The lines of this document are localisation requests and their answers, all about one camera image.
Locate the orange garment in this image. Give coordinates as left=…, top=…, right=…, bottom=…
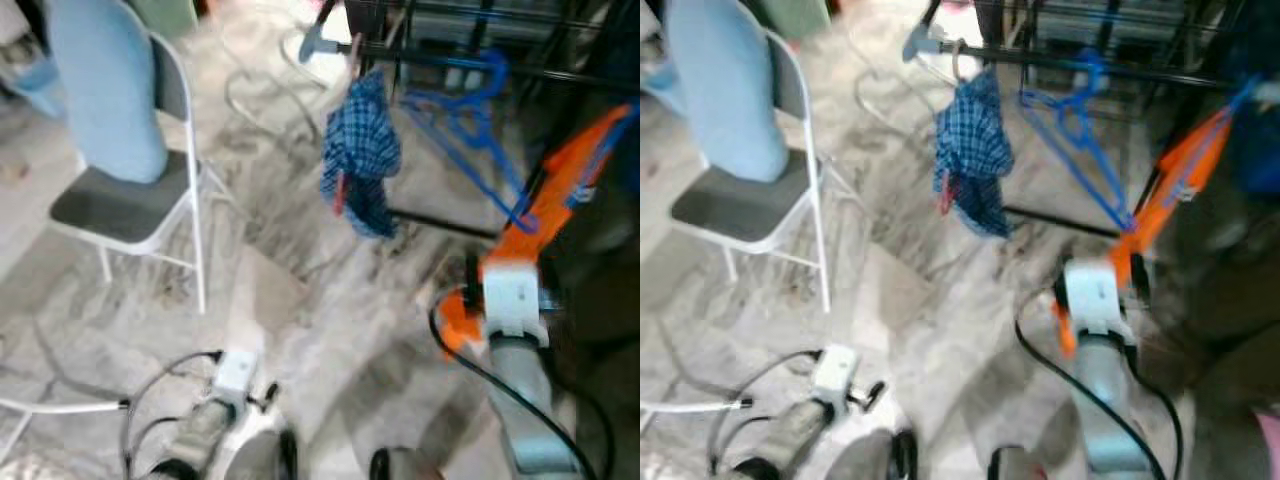
left=1050, top=105, right=1237, bottom=358
left=435, top=100, right=637, bottom=361

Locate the red plastic hanger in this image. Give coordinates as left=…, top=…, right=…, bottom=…
left=938, top=38, right=973, bottom=216
left=333, top=35, right=365, bottom=219

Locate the blue plastic hanger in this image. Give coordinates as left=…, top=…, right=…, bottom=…
left=1018, top=52, right=1137, bottom=233
left=575, top=100, right=639, bottom=201
left=400, top=50, right=541, bottom=234
left=1165, top=78, right=1259, bottom=201

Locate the grey robot left leg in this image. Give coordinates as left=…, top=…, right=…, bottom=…
left=225, top=430, right=299, bottom=480
left=830, top=430, right=917, bottom=480

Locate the grey robot leg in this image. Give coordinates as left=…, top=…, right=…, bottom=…
left=830, top=430, right=917, bottom=480
left=370, top=447, right=443, bottom=480
left=225, top=430, right=299, bottom=480
left=988, top=445, right=1053, bottom=480

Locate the grey robot right leg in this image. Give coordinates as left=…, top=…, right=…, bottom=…
left=988, top=445, right=1053, bottom=480
left=370, top=447, right=443, bottom=480

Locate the dark grey sofa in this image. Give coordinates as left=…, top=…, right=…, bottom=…
left=1135, top=150, right=1280, bottom=480
left=540, top=190, right=641, bottom=480

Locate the blue plaid shirt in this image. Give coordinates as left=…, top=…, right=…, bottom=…
left=932, top=70, right=1017, bottom=239
left=320, top=68, right=403, bottom=239

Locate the light blue cushion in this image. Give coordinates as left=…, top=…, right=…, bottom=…
left=665, top=0, right=791, bottom=185
left=45, top=0, right=169, bottom=185

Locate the black clothes rack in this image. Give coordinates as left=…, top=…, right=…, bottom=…
left=925, top=0, right=1280, bottom=241
left=335, top=0, right=641, bottom=243

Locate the pink sofa cover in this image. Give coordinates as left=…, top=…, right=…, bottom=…
left=1255, top=405, right=1280, bottom=480

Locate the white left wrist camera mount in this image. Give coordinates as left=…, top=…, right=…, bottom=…
left=812, top=345, right=859, bottom=393
left=213, top=350, right=259, bottom=397

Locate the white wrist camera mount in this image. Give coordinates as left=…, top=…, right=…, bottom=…
left=213, top=350, right=259, bottom=397
left=482, top=262, right=547, bottom=347
left=812, top=345, right=859, bottom=393
left=1063, top=260, right=1131, bottom=338

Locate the white frame folding chair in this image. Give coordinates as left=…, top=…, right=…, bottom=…
left=48, top=30, right=217, bottom=316
left=668, top=30, right=837, bottom=315

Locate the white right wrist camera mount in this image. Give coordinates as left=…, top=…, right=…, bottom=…
left=1063, top=260, right=1131, bottom=338
left=482, top=262, right=547, bottom=347

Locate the chrome tube frame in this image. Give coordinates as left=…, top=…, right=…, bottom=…
left=850, top=18, right=963, bottom=151
left=220, top=18, right=347, bottom=151

